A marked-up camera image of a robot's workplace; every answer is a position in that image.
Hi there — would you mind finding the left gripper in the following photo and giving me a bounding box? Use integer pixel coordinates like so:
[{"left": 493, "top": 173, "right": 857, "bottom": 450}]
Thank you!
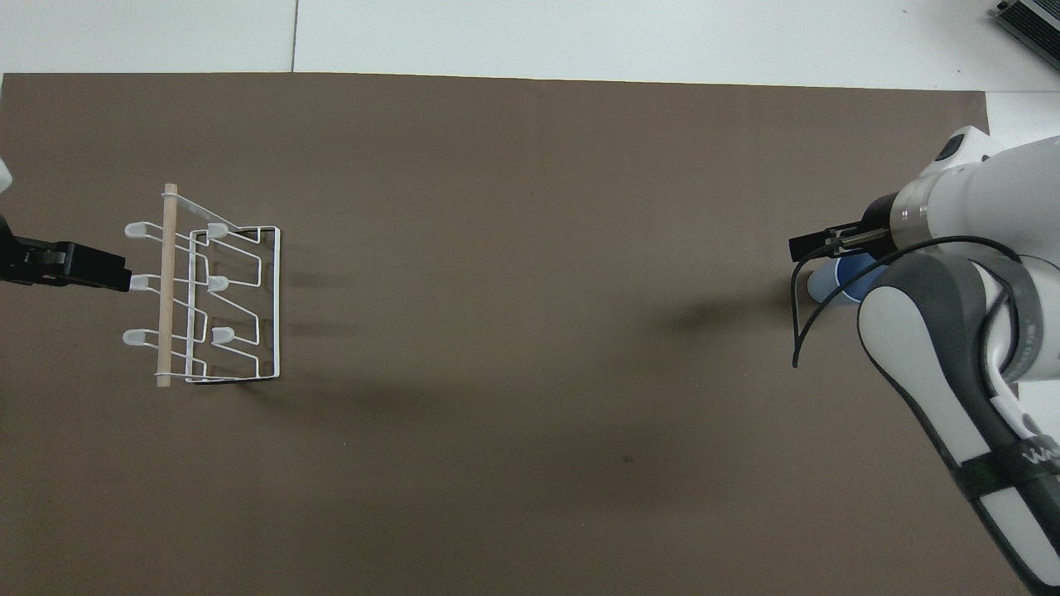
[{"left": 0, "top": 214, "right": 39, "bottom": 287}]

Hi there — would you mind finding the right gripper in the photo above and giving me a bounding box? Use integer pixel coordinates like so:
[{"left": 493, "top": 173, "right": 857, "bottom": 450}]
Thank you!
[{"left": 846, "top": 193, "right": 903, "bottom": 252}]

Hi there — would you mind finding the blue cup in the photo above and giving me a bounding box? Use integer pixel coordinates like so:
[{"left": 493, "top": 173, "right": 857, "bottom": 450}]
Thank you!
[{"left": 807, "top": 252, "right": 889, "bottom": 308}]

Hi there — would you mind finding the grey metal device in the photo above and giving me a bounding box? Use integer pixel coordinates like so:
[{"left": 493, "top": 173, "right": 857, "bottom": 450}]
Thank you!
[{"left": 992, "top": 0, "right": 1060, "bottom": 48}]

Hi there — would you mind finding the black cable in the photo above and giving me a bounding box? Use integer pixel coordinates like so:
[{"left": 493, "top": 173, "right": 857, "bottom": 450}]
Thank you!
[{"left": 789, "top": 234, "right": 1029, "bottom": 387}]

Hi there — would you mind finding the white wire cup holder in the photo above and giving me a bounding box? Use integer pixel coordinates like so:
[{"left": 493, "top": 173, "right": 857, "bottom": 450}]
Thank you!
[{"left": 123, "top": 182, "right": 283, "bottom": 389}]

